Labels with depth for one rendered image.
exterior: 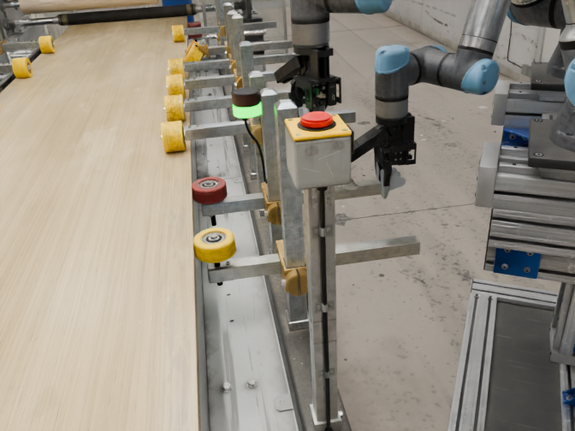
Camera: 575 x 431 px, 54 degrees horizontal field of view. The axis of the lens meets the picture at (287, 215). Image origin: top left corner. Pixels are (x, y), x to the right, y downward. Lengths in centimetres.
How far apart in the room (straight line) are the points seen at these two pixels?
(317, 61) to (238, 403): 68
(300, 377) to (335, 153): 52
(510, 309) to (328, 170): 149
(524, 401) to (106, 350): 124
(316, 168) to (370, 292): 179
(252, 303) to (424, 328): 105
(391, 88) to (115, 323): 75
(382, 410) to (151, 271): 114
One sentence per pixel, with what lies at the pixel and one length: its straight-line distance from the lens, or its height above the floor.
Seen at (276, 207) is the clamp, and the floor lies 87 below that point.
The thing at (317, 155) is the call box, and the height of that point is 120.
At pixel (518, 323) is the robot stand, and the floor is 21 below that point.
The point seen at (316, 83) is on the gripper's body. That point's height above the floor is 116.
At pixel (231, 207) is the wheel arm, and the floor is 85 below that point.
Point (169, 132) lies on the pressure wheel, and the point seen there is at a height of 97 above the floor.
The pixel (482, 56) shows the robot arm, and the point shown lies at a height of 117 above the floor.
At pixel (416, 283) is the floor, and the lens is 252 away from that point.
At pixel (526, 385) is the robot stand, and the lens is 183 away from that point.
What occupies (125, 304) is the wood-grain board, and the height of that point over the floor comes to 90.
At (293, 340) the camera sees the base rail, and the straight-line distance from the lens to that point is 114.
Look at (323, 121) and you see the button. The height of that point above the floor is 123.
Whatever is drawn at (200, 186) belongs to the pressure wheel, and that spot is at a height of 91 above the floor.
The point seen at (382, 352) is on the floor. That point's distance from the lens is 216.
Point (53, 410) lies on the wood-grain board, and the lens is 83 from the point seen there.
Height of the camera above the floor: 145
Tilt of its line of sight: 29 degrees down
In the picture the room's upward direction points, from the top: 3 degrees counter-clockwise
